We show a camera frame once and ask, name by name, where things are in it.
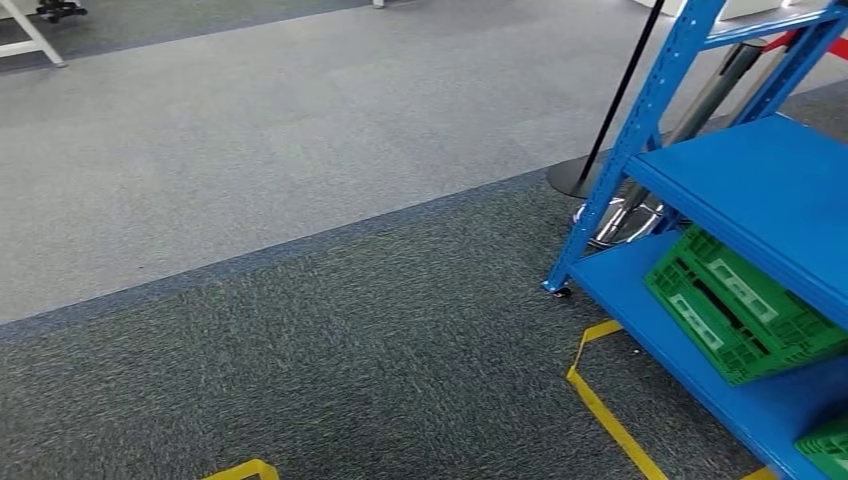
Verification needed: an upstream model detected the yellow floor tape corner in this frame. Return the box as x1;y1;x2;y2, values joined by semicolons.
200;458;281;480

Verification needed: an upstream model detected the red barrier belt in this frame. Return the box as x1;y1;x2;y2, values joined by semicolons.
765;29;848;62

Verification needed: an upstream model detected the yellow floor tape outline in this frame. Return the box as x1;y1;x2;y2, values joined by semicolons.
566;319;778;480

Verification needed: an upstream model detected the blue metal shelf rack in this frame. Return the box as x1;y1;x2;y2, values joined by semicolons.
541;0;848;480

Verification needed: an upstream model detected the green plastic crate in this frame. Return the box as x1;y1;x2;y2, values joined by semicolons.
794;417;848;480
643;225;848;387

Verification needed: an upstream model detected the black chair base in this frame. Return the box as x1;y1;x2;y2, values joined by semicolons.
36;0;89;24

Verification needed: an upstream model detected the thin black rod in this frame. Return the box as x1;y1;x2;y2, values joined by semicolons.
546;0;668;200

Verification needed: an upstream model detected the white table frame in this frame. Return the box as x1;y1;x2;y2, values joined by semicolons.
0;0;69;70

